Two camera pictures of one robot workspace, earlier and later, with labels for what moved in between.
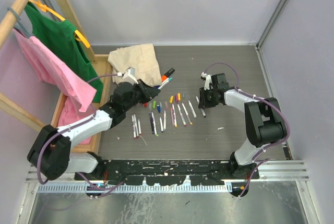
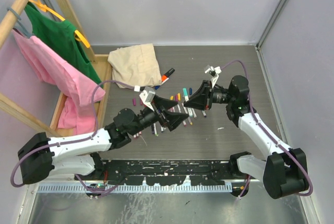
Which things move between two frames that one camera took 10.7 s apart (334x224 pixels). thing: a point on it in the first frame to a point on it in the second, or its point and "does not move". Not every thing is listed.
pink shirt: (53, 66) does not move
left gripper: (148, 93) to (171, 119)
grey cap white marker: (192, 109) does not move
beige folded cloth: (141, 58) does not move
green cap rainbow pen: (154, 126) does not move
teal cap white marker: (169, 80) to (187, 98)
